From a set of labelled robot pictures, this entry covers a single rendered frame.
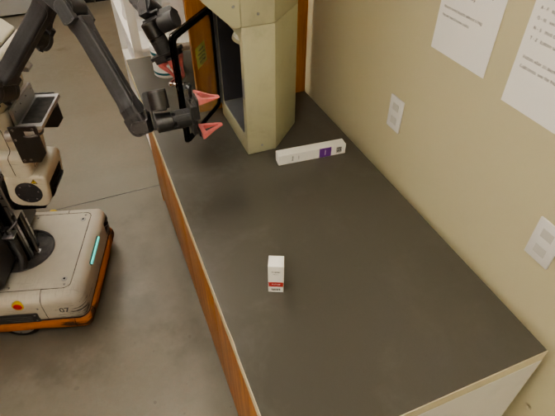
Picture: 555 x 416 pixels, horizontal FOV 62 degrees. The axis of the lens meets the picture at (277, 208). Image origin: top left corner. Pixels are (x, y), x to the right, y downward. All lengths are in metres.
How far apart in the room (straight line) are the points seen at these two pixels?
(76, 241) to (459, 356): 1.88
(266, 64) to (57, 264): 1.42
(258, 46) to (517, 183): 0.86
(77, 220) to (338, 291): 1.69
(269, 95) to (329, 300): 0.75
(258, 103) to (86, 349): 1.44
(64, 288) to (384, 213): 1.48
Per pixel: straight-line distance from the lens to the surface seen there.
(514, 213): 1.29
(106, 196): 3.19
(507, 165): 1.26
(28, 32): 1.63
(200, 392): 2.20
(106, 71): 1.50
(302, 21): 2.02
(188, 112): 1.45
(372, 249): 1.40
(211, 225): 1.46
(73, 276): 2.36
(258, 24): 1.53
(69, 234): 2.57
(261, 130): 1.70
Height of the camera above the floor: 1.95
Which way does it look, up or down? 42 degrees down
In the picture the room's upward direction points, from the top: straight up
